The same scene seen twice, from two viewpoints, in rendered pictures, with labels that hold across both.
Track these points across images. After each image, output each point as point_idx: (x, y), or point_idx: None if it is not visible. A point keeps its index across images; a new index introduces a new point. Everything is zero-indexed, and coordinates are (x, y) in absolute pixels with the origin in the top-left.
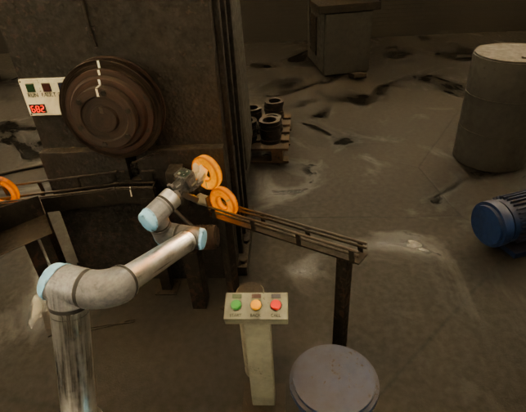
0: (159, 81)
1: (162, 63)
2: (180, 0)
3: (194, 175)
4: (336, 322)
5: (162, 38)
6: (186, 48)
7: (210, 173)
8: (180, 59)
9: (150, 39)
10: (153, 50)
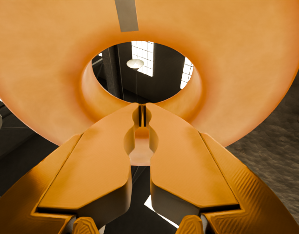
0: None
1: (283, 160)
2: None
3: None
4: None
5: (259, 174)
6: (231, 150)
7: (73, 115)
8: (249, 148)
9: (277, 183)
10: (284, 176)
